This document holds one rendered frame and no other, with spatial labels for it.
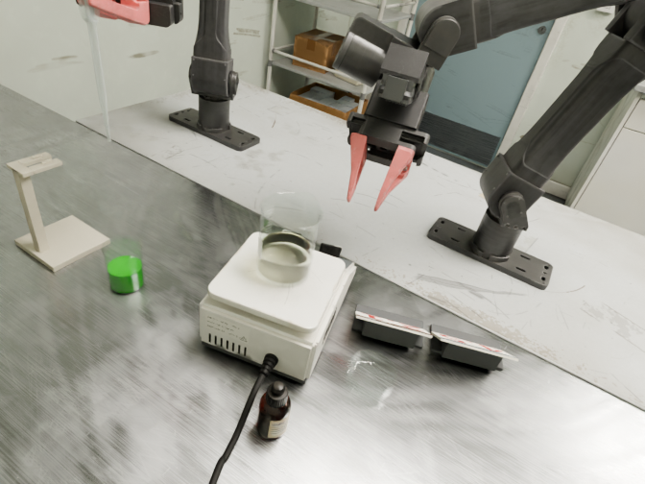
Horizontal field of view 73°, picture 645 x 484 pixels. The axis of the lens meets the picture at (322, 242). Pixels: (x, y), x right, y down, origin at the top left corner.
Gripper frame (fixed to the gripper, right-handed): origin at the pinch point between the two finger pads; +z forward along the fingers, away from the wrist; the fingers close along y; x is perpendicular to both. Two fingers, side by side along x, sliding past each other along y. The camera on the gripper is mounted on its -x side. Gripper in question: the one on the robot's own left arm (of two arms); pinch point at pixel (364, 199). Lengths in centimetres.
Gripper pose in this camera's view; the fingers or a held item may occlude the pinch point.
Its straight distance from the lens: 54.6
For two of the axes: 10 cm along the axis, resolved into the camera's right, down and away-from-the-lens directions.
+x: 0.8, 2.6, 9.6
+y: 9.3, 3.3, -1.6
